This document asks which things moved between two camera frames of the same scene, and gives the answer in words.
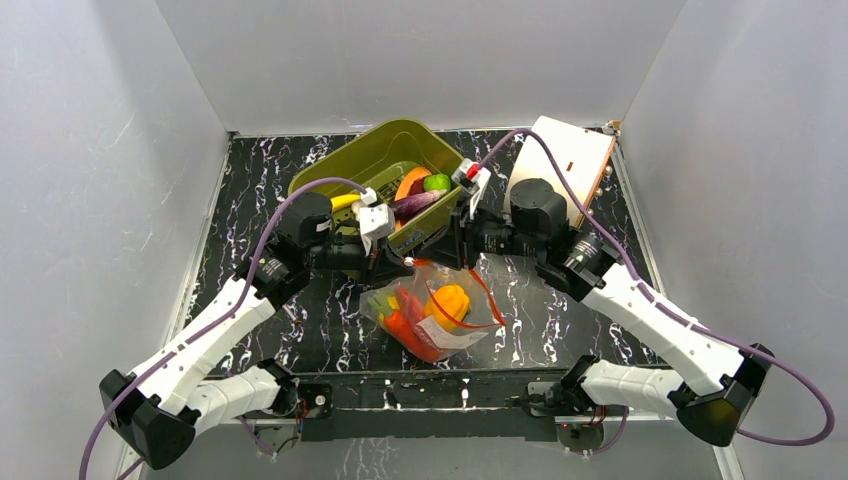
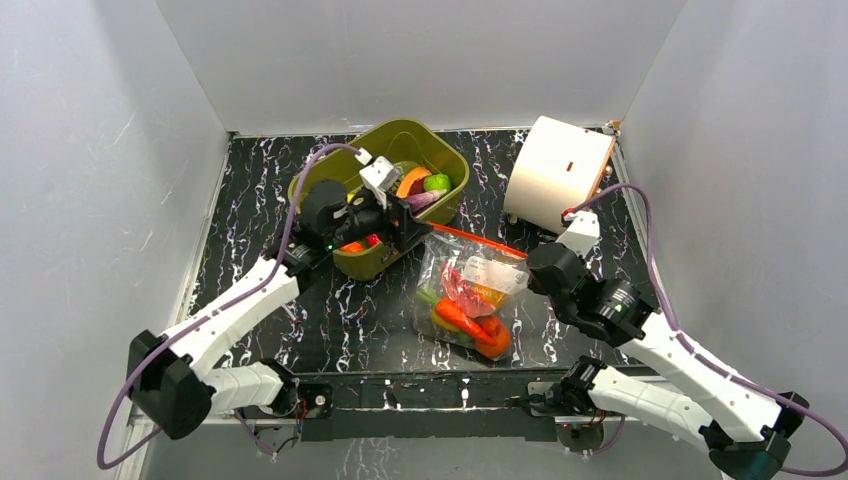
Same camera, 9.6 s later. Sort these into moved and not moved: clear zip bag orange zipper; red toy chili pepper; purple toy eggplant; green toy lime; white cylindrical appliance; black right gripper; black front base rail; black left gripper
Moved: black right gripper; black left gripper; red toy chili pepper; clear zip bag orange zipper
Not moved: purple toy eggplant; green toy lime; black front base rail; white cylindrical appliance
